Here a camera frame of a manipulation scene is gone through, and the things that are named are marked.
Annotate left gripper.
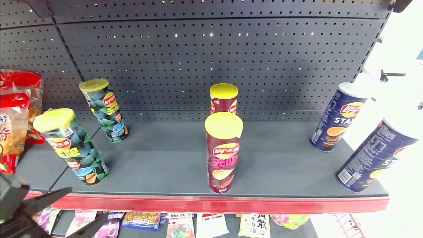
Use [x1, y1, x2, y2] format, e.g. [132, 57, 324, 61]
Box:
[0, 187, 110, 238]

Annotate black shop shelf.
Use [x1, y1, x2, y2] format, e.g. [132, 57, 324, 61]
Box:
[0, 0, 413, 238]

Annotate pink shopping cart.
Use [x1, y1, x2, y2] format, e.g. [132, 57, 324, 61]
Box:
[332, 213, 367, 238]

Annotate pink candy pack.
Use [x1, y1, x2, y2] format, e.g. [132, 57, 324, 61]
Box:
[65, 210, 98, 238]

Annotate purple candy pack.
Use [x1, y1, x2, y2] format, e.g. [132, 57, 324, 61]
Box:
[33, 207, 62, 234]

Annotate violet candy pack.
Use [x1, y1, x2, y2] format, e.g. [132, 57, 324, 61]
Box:
[93, 212, 125, 238]

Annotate green chip can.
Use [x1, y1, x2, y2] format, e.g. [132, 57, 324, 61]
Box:
[79, 78, 130, 143]
[33, 108, 110, 186]

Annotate blue snack pack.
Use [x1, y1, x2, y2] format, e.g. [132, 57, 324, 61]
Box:
[121, 212, 162, 231]

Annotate red and orange snack bag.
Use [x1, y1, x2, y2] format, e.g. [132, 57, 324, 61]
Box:
[0, 89, 32, 175]

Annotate colourful candy pack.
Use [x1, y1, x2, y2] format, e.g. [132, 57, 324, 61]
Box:
[166, 213, 196, 238]

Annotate white candy pack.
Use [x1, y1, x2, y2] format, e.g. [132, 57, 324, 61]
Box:
[196, 213, 230, 238]

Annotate maroon chip can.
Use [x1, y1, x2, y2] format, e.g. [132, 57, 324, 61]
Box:
[205, 112, 244, 194]
[210, 83, 239, 115]

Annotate white and yellow snack pack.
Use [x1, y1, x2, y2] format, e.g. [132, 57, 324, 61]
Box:
[237, 214, 271, 238]

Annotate green candy pack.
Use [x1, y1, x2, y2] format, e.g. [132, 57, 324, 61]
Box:
[270, 214, 310, 230]

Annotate blue chip can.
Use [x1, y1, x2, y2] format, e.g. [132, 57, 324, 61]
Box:
[336, 116, 421, 193]
[310, 83, 368, 152]

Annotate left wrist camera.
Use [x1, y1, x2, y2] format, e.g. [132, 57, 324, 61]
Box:
[0, 173, 30, 221]

